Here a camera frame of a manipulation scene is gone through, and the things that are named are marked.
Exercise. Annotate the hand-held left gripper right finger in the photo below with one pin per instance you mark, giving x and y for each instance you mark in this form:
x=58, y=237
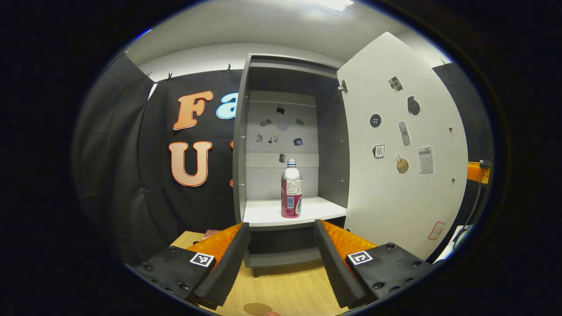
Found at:
x=333, y=267

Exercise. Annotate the brown cover book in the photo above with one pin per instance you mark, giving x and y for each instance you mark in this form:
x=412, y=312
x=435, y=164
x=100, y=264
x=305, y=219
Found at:
x=212, y=233

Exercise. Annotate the grey cabinet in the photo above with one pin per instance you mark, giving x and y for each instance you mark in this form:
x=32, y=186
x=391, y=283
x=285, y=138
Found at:
x=333, y=145

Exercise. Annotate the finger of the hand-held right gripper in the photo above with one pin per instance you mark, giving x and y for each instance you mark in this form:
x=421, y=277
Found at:
x=477, y=172

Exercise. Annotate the brown round coaster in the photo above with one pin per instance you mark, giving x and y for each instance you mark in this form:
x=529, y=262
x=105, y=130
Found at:
x=257, y=309

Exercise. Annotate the white cabinet shelf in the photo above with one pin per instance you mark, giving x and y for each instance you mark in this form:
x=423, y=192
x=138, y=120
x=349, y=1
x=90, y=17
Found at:
x=268, y=213

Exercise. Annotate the metal door hinge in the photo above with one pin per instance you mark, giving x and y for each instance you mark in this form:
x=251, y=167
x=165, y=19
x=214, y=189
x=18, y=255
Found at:
x=342, y=86

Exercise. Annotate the silver bottle with pink label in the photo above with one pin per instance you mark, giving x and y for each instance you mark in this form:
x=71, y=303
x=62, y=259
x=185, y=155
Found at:
x=291, y=193

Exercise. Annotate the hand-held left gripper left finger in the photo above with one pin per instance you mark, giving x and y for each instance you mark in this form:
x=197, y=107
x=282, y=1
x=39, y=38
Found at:
x=228, y=267

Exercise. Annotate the white cabinet door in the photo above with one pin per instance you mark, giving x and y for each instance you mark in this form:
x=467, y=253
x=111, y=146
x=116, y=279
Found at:
x=395, y=206

